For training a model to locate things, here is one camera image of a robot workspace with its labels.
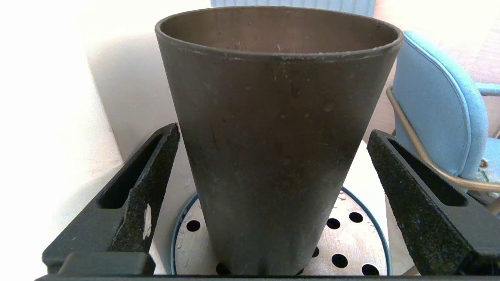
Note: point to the black plastic cup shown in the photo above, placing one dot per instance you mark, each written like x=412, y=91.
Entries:
x=273, y=136

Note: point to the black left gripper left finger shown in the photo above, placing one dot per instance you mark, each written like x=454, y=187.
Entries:
x=133, y=218

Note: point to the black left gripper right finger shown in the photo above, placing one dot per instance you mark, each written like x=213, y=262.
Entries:
x=422, y=218

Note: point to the large blue perforated drip tray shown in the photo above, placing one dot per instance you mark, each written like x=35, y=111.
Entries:
x=351, y=242

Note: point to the light blue chair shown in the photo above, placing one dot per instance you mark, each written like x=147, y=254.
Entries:
x=437, y=117

